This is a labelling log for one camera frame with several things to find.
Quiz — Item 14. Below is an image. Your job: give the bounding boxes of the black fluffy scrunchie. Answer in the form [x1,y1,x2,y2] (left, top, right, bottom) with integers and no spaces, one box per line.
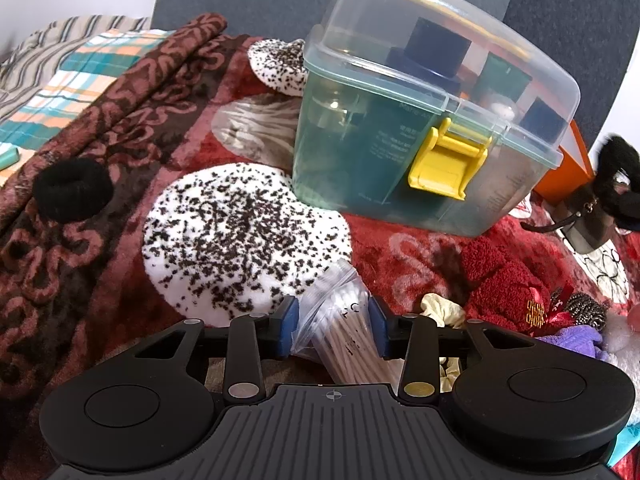
[592,136,640,232]

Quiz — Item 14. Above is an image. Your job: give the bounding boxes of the brown small handbag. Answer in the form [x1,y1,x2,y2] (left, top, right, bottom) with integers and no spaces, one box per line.
[521,183,615,255]

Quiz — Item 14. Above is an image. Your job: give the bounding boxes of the cream rubber glove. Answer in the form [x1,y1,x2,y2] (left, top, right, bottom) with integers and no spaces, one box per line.
[421,292,465,392]

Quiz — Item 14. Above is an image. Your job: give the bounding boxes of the clear plastic storage box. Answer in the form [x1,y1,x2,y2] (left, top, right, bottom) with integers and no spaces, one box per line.
[293,0,580,237]

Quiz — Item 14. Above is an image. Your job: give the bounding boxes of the red patterned plush blanket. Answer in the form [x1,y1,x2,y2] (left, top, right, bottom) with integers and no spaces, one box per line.
[0,12,640,480]

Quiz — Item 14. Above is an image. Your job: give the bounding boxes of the teal plaid folded cloth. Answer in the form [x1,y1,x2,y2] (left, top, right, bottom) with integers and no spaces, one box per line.
[1,29,171,182]

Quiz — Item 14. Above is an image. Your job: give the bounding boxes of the red terry gloves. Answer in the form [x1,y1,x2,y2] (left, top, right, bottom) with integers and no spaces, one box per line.
[460,237,575,337]

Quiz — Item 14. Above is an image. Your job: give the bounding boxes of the orange cardboard box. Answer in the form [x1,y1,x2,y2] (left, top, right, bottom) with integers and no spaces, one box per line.
[534,120,594,206]

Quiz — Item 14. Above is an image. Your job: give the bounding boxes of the light blue white cloth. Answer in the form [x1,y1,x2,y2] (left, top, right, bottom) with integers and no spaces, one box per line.
[608,424,640,468]

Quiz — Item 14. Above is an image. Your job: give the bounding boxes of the striped grey cloth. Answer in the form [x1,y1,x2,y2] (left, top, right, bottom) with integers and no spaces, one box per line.
[1,15,150,120]

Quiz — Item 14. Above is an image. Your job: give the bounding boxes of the cotton swabs plastic bag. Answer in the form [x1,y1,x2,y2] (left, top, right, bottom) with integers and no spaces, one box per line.
[292,259,404,390]

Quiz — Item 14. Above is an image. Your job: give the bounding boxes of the purple cloth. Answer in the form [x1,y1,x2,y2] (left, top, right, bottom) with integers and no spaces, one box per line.
[538,325,608,361]

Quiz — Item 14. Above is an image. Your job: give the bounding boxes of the black hair scrunchie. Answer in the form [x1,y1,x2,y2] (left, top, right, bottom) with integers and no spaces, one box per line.
[32,158,114,223]

